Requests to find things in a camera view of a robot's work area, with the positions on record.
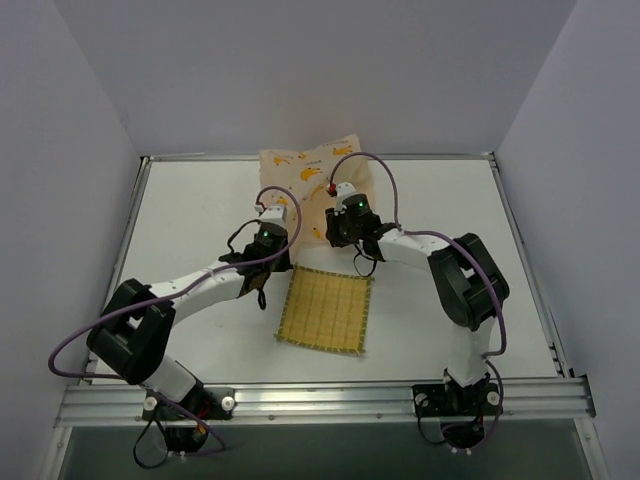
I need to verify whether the translucent banana print plastic bag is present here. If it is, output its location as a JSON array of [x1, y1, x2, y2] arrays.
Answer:
[[259, 134, 375, 245]]

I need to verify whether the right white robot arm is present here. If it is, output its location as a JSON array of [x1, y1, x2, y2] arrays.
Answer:
[[325, 192, 510, 388]]

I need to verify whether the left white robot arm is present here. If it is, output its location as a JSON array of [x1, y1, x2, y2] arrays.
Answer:
[[87, 222, 291, 403]]

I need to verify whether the yellow woven bamboo mat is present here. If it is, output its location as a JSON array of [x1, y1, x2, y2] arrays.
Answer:
[[275, 265, 373, 356]]

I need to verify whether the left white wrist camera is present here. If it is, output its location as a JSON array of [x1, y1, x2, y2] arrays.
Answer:
[[254, 201, 288, 229]]

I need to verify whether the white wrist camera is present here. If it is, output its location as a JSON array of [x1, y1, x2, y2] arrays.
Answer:
[[254, 201, 288, 229], [327, 182, 358, 211]]

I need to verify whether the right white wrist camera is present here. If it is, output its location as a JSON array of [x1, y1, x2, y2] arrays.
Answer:
[[327, 182, 358, 211]]

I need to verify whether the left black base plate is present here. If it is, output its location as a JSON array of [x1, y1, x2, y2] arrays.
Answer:
[[143, 386, 237, 421]]

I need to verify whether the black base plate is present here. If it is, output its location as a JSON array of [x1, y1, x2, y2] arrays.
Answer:
[[411, 381, 501, 418], [143, 386, 237, 421]]

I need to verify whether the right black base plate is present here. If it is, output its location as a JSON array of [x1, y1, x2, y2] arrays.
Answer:
[[411, 381, 501, 418]]

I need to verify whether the aluminium front frame rail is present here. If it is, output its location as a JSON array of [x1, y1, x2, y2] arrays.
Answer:
[[55, 378, 596, 427]]

